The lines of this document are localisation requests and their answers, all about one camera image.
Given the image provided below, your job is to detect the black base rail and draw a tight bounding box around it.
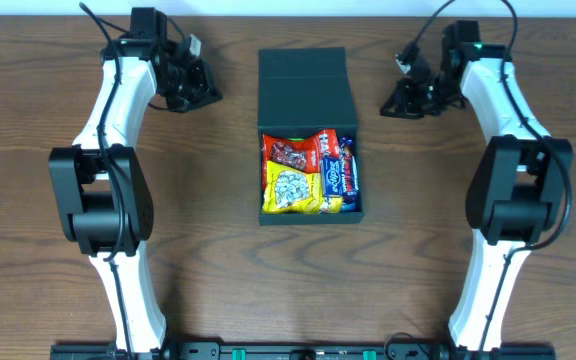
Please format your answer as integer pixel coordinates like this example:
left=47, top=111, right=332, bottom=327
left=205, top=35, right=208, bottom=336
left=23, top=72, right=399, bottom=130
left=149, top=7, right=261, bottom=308
left=49, top=333, right=557, bottom=360

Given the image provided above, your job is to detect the right black cable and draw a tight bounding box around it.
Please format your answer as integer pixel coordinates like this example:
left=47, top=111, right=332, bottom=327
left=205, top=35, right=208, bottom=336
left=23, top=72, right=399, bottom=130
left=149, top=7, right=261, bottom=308
left=397, top=0, right=573, bottom=354

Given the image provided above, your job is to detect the dark green box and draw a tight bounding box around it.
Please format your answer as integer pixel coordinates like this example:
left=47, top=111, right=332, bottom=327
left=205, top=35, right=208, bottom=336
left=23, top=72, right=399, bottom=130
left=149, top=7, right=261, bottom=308
left=256, top=47, right=365, bottom=226

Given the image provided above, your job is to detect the blue Oreo cookie pack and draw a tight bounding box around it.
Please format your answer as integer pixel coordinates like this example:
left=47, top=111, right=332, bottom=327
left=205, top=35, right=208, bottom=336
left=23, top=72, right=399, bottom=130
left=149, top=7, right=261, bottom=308
left=341, top=202, right=357, bottom=212

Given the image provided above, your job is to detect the yellow Hacks candy bag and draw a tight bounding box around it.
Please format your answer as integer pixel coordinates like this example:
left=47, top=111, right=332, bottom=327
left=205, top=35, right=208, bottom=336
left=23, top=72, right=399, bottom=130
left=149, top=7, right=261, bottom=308
left=261, top=161, right=343, bottom=214

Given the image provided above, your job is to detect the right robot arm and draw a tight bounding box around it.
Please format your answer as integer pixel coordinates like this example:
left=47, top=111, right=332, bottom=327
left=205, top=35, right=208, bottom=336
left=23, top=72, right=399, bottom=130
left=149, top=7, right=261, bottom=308
left=380, top=20, right=573, bottom=359

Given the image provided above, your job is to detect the red Hacks candy bag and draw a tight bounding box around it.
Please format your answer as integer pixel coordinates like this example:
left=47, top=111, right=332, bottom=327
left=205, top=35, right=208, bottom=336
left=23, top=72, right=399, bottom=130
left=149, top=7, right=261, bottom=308
left=261, top=129, right=340, bottom=188

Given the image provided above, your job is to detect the purple Dairy Milk bar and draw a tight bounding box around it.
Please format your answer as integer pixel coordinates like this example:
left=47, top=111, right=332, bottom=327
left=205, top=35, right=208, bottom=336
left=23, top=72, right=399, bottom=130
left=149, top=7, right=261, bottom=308
left=339, top=136, right=359, bottom=203

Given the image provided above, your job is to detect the blue Eclipse mints box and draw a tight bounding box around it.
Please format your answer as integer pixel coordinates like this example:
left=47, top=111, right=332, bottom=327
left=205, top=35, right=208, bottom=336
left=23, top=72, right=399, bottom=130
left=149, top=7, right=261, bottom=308
left=320, top=156, right=342, bottom=197

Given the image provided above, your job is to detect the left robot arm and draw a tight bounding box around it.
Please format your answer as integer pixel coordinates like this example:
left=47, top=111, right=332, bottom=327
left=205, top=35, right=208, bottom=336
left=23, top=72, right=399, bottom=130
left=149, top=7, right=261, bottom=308
left=48, top=7, right=223, bottom=359

